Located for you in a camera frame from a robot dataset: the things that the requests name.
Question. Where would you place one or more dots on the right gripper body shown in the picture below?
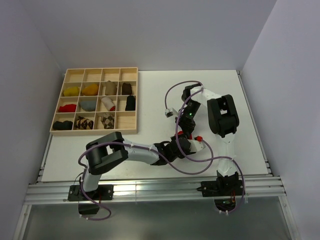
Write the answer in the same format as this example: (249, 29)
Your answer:
(186, 119)

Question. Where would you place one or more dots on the red Santa sock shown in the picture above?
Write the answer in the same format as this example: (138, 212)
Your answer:
(181, 133)

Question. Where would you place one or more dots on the black sock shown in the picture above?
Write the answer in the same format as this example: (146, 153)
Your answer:
(130, 103)
(62, 125)

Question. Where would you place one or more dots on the brown argyle sock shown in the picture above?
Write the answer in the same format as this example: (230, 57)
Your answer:
(108, 121)

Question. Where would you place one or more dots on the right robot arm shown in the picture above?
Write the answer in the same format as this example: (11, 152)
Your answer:
(223, 121)

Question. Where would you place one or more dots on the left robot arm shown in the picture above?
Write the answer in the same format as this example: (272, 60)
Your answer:
(109, 151)

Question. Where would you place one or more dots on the dark brown rolled sock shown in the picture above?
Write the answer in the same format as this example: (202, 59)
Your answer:
(126, 89)

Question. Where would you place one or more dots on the white red-tipped rolled sock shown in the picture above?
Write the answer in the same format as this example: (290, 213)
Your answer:
(108, 104)

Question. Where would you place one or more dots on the tan rolled sock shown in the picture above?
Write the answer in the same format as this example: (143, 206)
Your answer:
(110, 88)

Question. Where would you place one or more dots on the wooden compartment tray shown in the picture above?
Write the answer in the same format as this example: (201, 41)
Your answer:
(97, 101)

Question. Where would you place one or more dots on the orange rolled sock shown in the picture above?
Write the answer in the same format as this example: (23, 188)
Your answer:
(90, 90)

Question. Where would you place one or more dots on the grey rolled sock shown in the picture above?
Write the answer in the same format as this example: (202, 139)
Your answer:
(88, 105)

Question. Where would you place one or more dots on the argyle rolled sock in tray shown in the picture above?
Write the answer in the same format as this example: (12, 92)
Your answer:
(83, 123)

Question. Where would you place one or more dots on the red rolled sock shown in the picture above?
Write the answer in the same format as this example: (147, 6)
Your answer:
(68, 108)

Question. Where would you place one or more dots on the yellow rolled sock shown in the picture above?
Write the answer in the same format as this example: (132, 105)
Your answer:
(71, 92)

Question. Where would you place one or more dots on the black rolled sock in tray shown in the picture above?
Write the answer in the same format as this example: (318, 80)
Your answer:
(62, 125)

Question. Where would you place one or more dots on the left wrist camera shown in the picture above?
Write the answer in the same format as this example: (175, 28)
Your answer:
(196, 144)

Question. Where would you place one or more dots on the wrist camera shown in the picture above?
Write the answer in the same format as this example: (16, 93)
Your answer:
(196, 144)
(169, 112)

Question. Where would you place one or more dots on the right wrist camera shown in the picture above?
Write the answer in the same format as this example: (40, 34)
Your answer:
(169, 112)

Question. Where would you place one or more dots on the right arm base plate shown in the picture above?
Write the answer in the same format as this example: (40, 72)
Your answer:
(210, 187)

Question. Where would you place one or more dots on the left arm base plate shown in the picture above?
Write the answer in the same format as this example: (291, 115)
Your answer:
(102, 193)

